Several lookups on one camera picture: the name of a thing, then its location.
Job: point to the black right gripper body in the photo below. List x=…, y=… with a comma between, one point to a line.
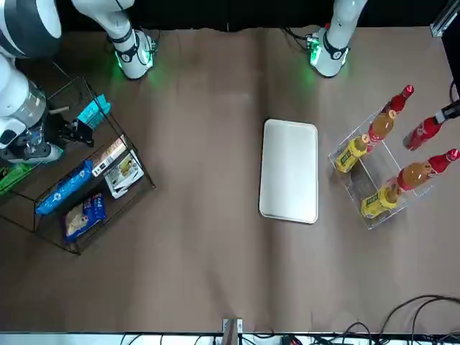
x=50, y=131

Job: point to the red cola bottle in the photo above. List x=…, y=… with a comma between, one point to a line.
x=443, y=161
x=420, y=134
x=400, y=100

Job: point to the white rectangular tray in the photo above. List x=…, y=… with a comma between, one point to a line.
x=287, y=172

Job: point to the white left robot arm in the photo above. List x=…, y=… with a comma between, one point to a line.
x=338, y=36

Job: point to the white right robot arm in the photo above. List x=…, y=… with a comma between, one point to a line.
x=18, y=93

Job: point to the teal chips bag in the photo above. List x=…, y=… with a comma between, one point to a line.
x=93, y=111

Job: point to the green chips bag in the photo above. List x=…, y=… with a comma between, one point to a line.
x=12, y=178

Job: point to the clear acrylic shelf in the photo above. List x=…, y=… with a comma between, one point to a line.
x=363, y=187

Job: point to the pink snack box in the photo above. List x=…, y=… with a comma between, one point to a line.
x=108, y=156

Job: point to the white snack packet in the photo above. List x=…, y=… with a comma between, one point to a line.
x=124, y=176

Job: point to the long blue cookie packet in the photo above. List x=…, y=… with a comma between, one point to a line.
x=64, y=188

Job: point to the orange tea bottle pink label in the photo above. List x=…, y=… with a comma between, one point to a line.
x=381, y=127
x=415, y=176

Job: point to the blue cracker bag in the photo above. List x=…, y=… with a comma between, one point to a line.
x=84, y=217

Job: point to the yellow drink bottle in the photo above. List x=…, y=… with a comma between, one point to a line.
x=350, y=156
x=377, y=203

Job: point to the aluminium frame profile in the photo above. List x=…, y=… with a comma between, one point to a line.
x=445, y=19

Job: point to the aluminium camera post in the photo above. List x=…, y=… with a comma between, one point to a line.
x=231, y=332

